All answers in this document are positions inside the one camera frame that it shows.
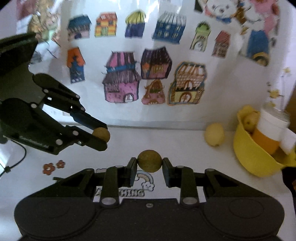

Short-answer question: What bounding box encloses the yellow lemon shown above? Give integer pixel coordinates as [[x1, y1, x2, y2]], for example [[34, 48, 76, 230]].
[[204, 123, 225, 147]]

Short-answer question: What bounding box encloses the yellow plastic bowl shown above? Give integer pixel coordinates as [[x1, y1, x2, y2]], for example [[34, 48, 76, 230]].
[[233, 105, 295, 177]]

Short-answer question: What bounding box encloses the houses drawing paper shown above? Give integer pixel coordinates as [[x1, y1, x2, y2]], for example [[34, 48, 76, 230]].
[[29, 1, 242, 124]]

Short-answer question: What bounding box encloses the coloured scene drawing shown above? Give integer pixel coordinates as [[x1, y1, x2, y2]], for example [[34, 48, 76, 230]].
[[16, 0, 62, 65]]

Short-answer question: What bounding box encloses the yellow fruit in bowl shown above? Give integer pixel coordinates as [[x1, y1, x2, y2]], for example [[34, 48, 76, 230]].
[[243, 111, 260, 133]]

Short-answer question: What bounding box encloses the white orange cup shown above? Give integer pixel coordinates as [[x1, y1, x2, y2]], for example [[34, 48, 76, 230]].
[[252, 104, 290, 155]]

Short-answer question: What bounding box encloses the small white cup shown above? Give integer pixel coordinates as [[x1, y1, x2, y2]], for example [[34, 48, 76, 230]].
[[280, 128, 296, 155]]

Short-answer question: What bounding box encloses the yellow dried flower sprig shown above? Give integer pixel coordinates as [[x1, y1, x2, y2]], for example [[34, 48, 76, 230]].
[[267, 67, 292, 110]]

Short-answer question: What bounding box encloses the cartoon kids drawing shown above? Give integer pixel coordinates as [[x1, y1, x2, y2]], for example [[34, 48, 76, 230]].
[[196, 1, 280, 66]]

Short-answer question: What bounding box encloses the black cable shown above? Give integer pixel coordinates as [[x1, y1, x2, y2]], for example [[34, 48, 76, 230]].
[[0, 138, 27, 178]]

